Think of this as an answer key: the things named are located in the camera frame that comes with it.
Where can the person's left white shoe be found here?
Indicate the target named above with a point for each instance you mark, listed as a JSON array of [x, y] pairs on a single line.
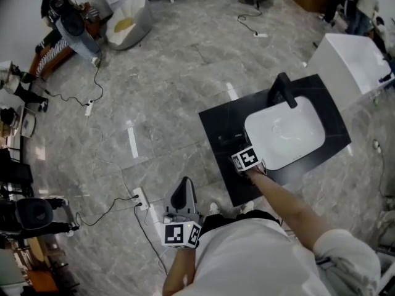
[[213, 208]]

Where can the person's white shoe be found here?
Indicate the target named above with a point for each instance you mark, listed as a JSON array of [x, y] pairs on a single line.
[[213, 208], [247, 207]]

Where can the brown wooden bench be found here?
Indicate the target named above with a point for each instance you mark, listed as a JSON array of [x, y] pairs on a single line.
[[52, 57]]

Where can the black square faucet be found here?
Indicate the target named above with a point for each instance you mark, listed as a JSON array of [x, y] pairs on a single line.
[[277, 88]]

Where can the person's black shorts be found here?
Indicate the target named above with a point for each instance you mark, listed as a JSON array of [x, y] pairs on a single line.
[[216, 222]]

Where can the person's left forearm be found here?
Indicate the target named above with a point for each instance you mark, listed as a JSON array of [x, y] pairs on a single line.
[[179, 273]]

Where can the wide white power strip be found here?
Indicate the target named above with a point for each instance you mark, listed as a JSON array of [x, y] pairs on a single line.
[[141, 199]]

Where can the slim white power strip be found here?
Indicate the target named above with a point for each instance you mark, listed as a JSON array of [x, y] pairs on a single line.
[[260, 35], [89, 108]]

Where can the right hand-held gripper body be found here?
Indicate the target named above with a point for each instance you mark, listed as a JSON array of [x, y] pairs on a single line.
[[247, 159]]

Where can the person's white shirt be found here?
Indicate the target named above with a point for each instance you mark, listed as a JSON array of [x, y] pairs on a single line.
[[253, 257]]

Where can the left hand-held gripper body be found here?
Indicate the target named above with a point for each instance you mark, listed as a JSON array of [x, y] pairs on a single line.
[[174, 234]]

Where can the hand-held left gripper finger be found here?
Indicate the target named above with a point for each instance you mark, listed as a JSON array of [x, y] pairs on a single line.
[[166, 210], [195, 205]]

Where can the white plug adapter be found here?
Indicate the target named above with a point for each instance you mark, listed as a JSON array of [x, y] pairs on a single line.
[[376, 145]]

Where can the person's right forearm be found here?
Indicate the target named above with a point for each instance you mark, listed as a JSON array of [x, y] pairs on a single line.
[[287, 205]]

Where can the grey bin with white liner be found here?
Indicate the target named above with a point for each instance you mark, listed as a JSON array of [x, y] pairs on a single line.
[[140, 26]]

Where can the white rectangular bathtub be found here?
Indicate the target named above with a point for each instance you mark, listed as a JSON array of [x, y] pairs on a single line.
[[345, 60]]

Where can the person's right white shoe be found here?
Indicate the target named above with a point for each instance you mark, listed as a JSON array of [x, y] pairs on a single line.
[[247, 207]]

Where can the black vanity with white sink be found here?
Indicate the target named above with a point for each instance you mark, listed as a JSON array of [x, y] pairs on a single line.
[[222, 171]]

